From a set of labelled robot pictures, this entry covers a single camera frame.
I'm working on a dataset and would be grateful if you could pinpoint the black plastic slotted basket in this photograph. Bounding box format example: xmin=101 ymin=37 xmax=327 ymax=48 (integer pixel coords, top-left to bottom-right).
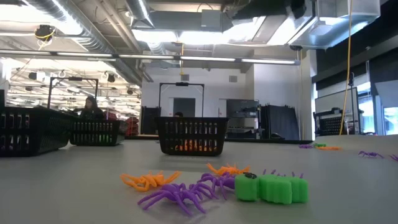
xmin=156 ymin=116 xmax=230 ymax=156
xmin=0 ymin=106 xmax=74 ymax=157
xmin=68 ymin=119 xmax=126 ymax=147

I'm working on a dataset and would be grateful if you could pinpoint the dark grey door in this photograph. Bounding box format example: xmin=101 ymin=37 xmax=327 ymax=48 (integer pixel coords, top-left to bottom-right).
xmin=172 ymin=97 xmax=197 ymax=118

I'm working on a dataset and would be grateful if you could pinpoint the grey metal cabinet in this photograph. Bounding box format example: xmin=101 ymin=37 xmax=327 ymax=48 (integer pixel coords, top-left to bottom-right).
xmin=226 ymin=98 xmax=261 ymax=139

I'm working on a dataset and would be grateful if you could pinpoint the black panel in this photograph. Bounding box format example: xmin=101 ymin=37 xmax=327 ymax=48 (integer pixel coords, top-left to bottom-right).
xmin=140 ymin=106 xmax=162 ymax=135

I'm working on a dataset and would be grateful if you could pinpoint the red tool cabinet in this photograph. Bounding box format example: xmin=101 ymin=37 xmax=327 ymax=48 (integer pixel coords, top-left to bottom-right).
xmin=124 ymin=116 xmax=140 ymax=137

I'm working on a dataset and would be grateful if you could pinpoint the black curtain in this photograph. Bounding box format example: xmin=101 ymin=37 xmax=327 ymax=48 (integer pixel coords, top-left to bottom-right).
xmin=260 ymin=104 xmax=301 ymax=141

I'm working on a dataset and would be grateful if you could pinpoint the long ceiling light bar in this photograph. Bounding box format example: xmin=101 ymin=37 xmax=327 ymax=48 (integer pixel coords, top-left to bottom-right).
xmin=0 ymin=49 xmax=302 ymax=66

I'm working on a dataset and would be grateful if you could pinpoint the black mesh cart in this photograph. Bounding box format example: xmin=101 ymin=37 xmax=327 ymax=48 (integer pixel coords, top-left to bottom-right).
xmin=313 ymin=107 xmax=363 ymax=136

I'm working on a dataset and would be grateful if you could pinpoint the grey screen panel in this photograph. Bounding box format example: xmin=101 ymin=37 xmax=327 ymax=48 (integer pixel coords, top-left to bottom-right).
xmin=313 ymin=86 xmax=358 ymax=113

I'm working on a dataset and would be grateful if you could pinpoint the grey table mat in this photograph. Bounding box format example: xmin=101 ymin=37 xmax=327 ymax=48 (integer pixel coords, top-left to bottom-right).
xmin=0 ymin=134 xmax=398 ymax=224

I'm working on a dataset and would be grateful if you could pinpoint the yellow hanging cable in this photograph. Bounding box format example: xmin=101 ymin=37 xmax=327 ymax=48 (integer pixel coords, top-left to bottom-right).
xmin=338 ymin=0 xmax=354 ymax=135

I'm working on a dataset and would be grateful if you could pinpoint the silver rectangular air duct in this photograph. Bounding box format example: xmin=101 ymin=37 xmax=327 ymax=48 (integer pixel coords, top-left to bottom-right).
xmin=287 ymin=0 xmax=382 ymax=50

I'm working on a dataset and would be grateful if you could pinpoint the black yellow cord reel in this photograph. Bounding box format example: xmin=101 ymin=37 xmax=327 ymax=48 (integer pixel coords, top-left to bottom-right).
xmin=34 ymin=24 xmax=57 ymax=50

